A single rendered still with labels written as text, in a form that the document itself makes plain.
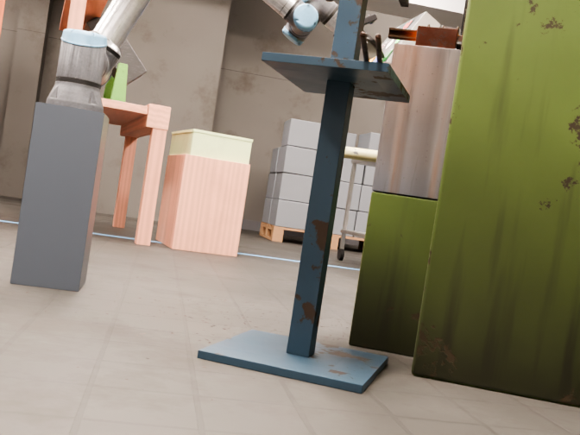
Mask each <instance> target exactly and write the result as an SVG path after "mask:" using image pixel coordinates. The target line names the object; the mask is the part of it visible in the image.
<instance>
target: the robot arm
mask: <svg viewBox="0 0 580 435"><path fill-rule="evenodd" d="M262 1H264V2H265V3H266V4H267V5H269V6H270V7H271V8H272V9H274V10H275V11H276V12H277V13H278V14H279V15H281V16H282V18H283V19H284V20H286V21H287V25H286V26H284V29H282V33H283V34H284V35H285V36H286V38H288V40H290V41H291V42H292V43H294V44H295V45H297V46H300V45H301V44H302V43H304V40H305V39H306V38H307V36H308V35H309V34H310V33H311V32H312V31H313V30H314V29H315V27H316V26H317V25H318V23H319V22H322V23H323V24H324V25H325V26H326V27H327V28H328V29H329V30H330V31H331V32H334V31H335V27H336V21H337V10H338V5H337V4H336V3H335V2H334V1H333V2H326V1H325V0H302V1H301V0H262ZM149 2H150V0H113V1H112V2H111V4H110V6H109V7H108V9H107V10H106V11H105V12H104V15H103V16H102V18H101V19H100V21H99V22H98V24H97V26H96V27H95V28H94V30H92V31H84V30H79V29H72V28H66V29H64V31H63V34H62V37H61V43H60V54H59V60H58V66H57V73H56V79H55V84H54V87H53V89H52V90H51V92H50V93H49V95H48V97H47V101H46V104H56V105H61V106H66V107H72V108H77V109H82V110H92V111H97V112H103V113H104V107H103V103H102V99H101V95H100V89H101V87H102V86H104V85H105V84H106V83H107V82H108V81H109V80H110V77H111V74H112V70H113V68H114V67H115V65H116V63H117V62H118V61H119V59H120V58H121V53H120V47H121V46H122V44H123V42H124V41H125V39H126V38H127V36H128V35H129V33H130V31H131V30H132V28H133V27H134V26H135V24H136V22H137V21H138V19H139V18H140V16H141V14H142V12H143V11H144V10H145V9H146V7H147V6H148V3H149ZM376 20H377V16H376V14H373V15H367V16H366V17H365V22H364V26H365V25H367V24H373V23H374V22H375V21H376ZM363 32H365V34H366V39H367V46H368V53H369V59H370V60H371V59H373V58H374V57H375V56H376V44H375V39H374V38H373V37H371V36H370V35H369V34H368V33H367V32H366V31H365V30H363Z"/></svg>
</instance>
